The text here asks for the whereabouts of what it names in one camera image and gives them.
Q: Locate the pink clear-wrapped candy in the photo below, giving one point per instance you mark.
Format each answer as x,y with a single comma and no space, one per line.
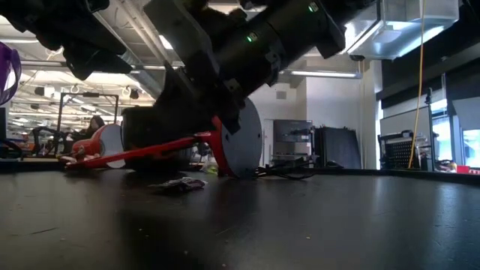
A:
180,185

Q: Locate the purple plastic bucket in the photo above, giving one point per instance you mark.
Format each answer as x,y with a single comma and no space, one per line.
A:
5,67

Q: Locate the green clear-wrapped candy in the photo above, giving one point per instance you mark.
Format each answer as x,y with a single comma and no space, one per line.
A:
210,168

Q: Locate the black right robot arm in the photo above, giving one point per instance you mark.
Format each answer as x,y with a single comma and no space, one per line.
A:
262,37

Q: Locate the red box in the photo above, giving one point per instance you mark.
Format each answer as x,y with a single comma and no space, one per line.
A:
467,169

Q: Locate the grey metal cabinet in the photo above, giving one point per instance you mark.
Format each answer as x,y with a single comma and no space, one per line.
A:
292,135

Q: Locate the black curtain panel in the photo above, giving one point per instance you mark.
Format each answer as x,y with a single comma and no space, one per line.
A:
337,148

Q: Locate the long ceiling light strip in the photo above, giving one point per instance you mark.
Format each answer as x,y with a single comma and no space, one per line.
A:
322,74

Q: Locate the black pole stand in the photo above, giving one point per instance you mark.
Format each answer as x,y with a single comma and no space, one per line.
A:
430,127

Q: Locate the silver ventilation duct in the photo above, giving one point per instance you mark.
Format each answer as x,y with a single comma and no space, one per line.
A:
397,33

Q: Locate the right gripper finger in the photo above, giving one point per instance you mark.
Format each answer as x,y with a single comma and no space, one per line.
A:
227,120

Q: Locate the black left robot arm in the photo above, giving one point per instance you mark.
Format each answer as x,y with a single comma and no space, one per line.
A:
37,15

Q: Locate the black table mat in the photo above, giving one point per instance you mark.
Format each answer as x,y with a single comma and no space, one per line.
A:
262,232

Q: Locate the black plastic bucket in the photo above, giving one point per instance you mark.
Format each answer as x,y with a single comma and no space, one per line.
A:
150,127

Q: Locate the silver spiral duct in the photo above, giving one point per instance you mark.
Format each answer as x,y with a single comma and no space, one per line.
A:
146,78

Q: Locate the black perforated cart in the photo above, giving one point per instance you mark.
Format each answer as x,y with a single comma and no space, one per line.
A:
401,150

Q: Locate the person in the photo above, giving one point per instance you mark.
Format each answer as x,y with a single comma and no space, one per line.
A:
93,125

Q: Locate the red desk lamp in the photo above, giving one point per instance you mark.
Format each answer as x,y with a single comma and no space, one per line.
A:
161,149

